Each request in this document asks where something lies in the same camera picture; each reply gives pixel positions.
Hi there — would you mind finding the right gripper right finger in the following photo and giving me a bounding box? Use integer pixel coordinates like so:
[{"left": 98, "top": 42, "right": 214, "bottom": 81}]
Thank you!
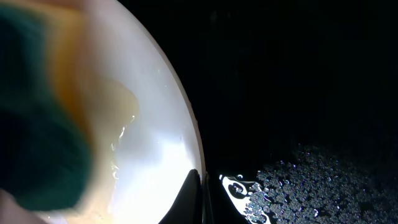
[{"left": 205, "top": 174, "right": 247, "bottom": 224}]

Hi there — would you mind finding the pink plate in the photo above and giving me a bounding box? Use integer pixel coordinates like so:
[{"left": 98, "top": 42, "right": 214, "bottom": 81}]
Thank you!
[{"left": 0, "top": 0, "right": 206, "bottom": 224}]

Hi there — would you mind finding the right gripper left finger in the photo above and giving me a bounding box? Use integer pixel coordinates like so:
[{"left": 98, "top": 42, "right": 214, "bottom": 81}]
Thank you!
[{"left": 159, "top": 169, "right": 202, "bottom": 224}]

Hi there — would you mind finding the round black tray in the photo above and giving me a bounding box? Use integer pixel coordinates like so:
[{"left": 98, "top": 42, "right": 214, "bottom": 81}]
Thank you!
[{"left": 123, "top": 0, "right": 397, "bottom": 223}]

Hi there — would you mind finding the green yellow sponge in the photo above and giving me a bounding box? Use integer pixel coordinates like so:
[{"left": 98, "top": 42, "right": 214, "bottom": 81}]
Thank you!
[{"left": 1, "top": 3, "right": 91, "bottom": 212}]

